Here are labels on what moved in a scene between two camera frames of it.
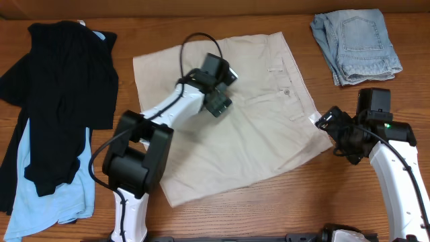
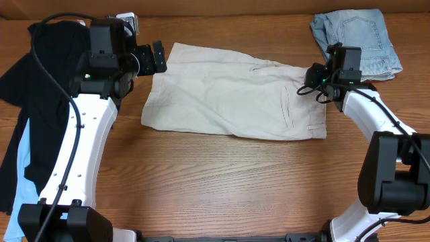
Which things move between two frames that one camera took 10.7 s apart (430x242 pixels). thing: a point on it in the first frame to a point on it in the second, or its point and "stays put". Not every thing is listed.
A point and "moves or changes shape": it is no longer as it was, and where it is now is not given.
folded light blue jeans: (356, 46) stays put
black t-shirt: (66, 85) stays put
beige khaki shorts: (267, 130) moves or changes shape
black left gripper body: (218, 103) to (158, 56)
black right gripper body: (331, 120) to (314, 76)
